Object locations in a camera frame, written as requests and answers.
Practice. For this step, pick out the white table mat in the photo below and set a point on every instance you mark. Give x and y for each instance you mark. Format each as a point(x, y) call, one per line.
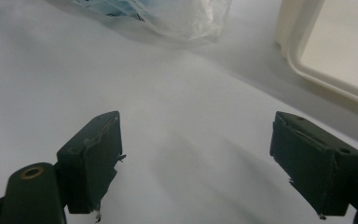
point(167, 109)

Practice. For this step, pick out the white plastic bin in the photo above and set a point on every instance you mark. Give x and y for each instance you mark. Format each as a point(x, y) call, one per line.
point(338, 46)

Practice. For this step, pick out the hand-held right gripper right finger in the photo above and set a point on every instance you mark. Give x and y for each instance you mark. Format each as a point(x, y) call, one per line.
point(310, 168)

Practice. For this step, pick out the clear plastic bag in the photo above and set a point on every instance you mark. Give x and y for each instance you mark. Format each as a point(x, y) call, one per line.
point(192, 21)

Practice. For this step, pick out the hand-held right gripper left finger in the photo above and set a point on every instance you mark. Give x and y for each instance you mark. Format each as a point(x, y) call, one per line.
point(87, 161)

